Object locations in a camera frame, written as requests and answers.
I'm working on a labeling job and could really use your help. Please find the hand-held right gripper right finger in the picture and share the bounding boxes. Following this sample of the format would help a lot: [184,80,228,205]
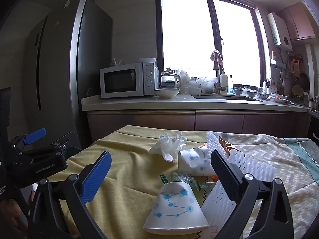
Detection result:
[210,149,294,239]

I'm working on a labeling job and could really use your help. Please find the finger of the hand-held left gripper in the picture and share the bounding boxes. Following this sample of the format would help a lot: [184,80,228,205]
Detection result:
[9,128,47,152]

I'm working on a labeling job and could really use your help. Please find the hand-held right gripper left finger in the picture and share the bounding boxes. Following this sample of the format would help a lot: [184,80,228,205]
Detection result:
[27,151,112,239]

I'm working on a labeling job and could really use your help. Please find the white foam fruit net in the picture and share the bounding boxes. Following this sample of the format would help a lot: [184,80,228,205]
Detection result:
[201,149,278,239]
[206,131,231,158]

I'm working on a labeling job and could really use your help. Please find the white paper cup blue dots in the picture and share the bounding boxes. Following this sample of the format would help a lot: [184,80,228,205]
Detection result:
[143,182,210,235]
[177,148,217,177]

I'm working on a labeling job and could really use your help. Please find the white tissue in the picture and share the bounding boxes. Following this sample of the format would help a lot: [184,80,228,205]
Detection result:
[149,133,180,163]
[174,131,188,152]

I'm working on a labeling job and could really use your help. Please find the yellow tablecloth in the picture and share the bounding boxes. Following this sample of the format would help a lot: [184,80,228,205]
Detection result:
[47,125,225,239]

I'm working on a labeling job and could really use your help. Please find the clear plastic wrapper green edge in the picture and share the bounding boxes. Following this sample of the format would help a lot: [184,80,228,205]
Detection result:
[159,172,217,192]

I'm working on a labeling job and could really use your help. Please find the patterned blanket with zigzag trim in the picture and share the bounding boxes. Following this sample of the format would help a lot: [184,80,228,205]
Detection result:
[194,132,319,239]

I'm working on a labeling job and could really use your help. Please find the grey refrigerator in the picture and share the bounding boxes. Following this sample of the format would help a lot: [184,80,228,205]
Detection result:
[24,0,113,150]

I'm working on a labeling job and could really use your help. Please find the kitchen sink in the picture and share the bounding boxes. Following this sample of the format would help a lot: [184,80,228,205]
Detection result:
[191,93,262,102]

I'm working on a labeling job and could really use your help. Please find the kitchen counter with cabinets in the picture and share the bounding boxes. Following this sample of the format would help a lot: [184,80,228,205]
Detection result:
[81,93,309,140]

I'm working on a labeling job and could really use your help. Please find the white soap bottle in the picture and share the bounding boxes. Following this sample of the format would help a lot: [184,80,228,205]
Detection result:
[220,68,229,94]

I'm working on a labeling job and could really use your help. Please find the white plate with food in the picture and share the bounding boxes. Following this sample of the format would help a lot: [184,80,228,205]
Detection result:
[270,94,289,104]

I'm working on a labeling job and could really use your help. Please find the metal kitchen faucet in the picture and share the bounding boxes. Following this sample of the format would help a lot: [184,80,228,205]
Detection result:
[213,55,225,94]

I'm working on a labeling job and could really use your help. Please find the wide white bowl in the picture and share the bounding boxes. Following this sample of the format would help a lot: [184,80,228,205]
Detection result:
[154,88,180,99]

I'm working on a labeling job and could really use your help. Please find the utensil holder with utensils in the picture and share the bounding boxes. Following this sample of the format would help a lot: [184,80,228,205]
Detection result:
[263,78,277,94]

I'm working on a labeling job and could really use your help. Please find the white microwave oven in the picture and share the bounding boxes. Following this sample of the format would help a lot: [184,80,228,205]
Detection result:
[100,63,159,98]

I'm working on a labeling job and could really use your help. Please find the glass kettle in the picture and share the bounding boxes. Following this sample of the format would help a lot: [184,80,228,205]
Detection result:
[161,68,181,89]

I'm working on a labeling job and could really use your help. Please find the brown cloth on faucet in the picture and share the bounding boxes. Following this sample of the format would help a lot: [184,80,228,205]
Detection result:
[210,50,223,66]

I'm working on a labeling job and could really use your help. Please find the hanging kitchen utensils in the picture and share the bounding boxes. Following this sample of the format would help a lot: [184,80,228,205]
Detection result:
[270,51,309,97]

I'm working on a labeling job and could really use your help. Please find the dark framed window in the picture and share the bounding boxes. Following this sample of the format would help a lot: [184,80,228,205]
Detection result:
[155,0,271,95]

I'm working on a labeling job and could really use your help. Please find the white water heater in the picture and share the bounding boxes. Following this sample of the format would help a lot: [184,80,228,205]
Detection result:
[267,12,292,50]

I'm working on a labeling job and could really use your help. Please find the white wall pipe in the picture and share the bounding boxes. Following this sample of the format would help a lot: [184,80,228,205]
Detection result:
[305,43,316,100]

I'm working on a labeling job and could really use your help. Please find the pink wall cabinet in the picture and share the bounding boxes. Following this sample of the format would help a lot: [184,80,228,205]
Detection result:
[277,2,316,41]

